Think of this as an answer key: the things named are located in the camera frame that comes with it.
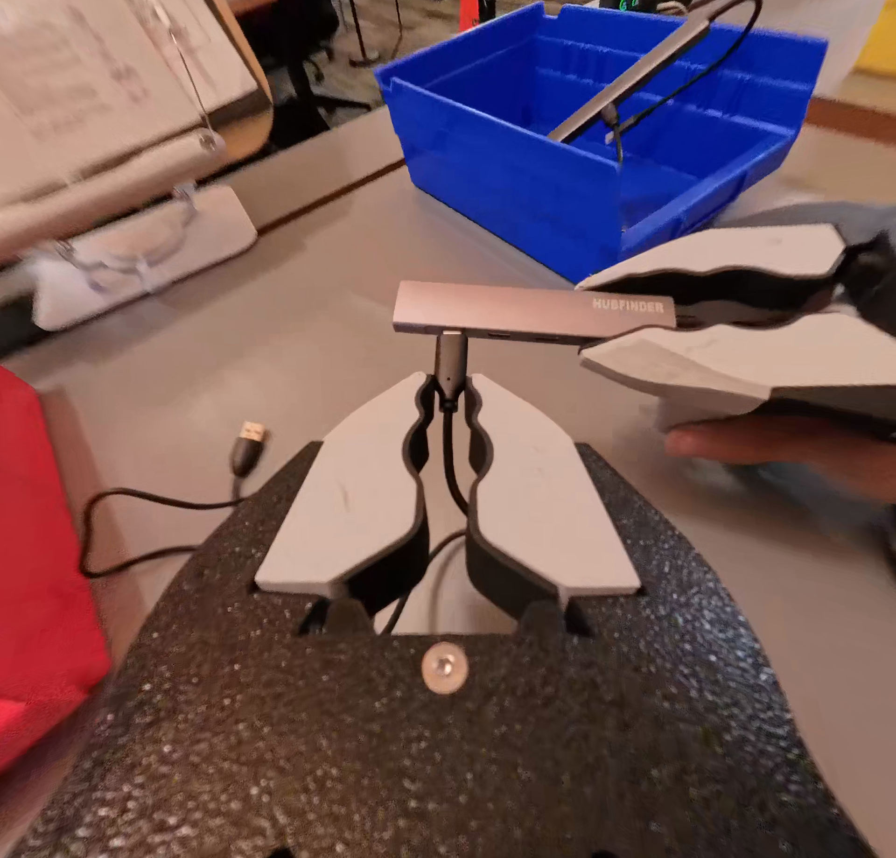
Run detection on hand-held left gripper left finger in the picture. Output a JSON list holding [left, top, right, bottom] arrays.
[[253, 371, 430, 617]]

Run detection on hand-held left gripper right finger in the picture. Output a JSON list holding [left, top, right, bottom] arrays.
[[466, 373, 642, 625]]

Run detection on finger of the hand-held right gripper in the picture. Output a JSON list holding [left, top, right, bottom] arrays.
[[578, 310, 896, 432], [574, 224, 851, 311]]

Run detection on black cable with blue-ringed plugs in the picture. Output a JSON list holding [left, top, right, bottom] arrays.
[[602, 100, 629, 167]]

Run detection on smooth black cable grey plugs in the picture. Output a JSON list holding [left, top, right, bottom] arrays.
[[78, 331, 470, 636]]

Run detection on grey hub with black cable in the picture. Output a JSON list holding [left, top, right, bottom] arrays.
[[546, 0, 764, 166], [392, 280, 679, 346]]

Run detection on blue plastic bin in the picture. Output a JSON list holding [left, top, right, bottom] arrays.
[[374, 0, 829, 285]]

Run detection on red plastic bin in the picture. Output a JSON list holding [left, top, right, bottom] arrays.
[[0, 364, 113, 775]]

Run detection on person's right hand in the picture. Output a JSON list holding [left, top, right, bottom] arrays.
[[664, 427, 896, 503]]

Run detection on yellow plastic bin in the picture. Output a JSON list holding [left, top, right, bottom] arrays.
[[855, 4, 896, 96]]

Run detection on instruction sheet on stand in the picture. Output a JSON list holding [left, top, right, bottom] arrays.
[[0, 0, 275, 331]]

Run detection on white instruction sheet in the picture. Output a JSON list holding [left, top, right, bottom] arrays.
[[98, 0, 261, 120]]

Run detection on laminated exercise sheet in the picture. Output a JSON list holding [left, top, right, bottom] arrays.
[[0, 0, 214, 197]]

